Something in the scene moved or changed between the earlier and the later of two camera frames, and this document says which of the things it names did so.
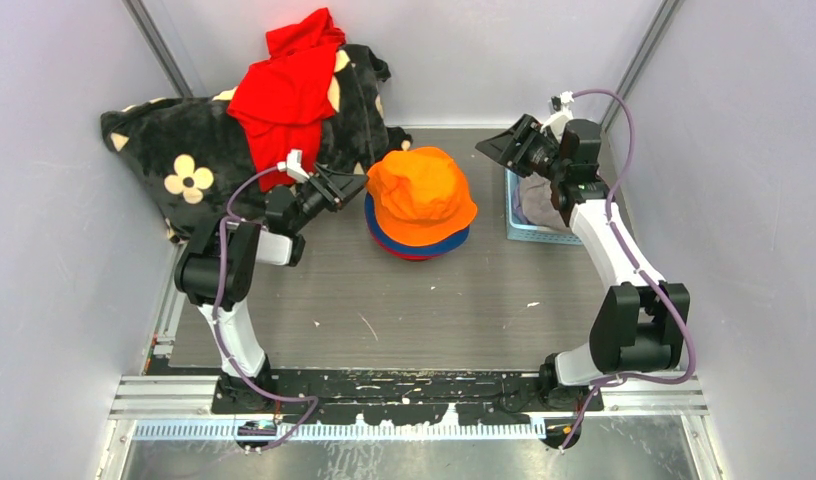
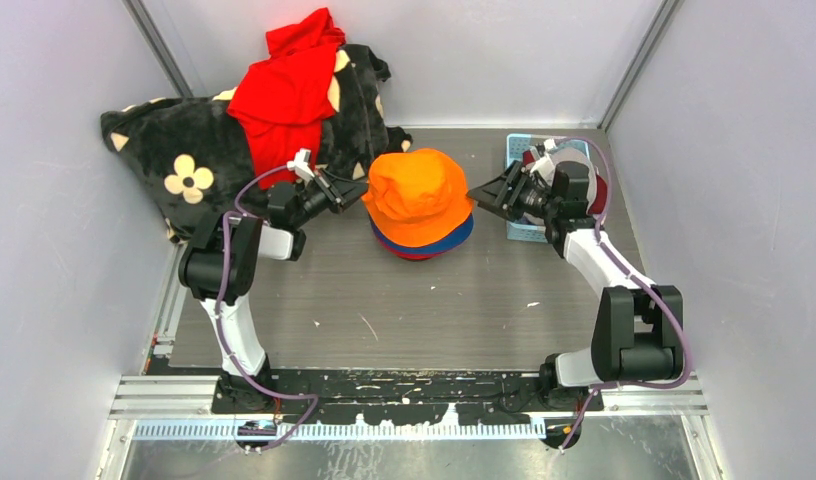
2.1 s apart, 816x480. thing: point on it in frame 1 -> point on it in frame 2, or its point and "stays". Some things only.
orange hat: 419,196 stays
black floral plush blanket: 190,160 stays
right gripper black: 504,146 -> 497,197
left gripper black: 336,189 stays
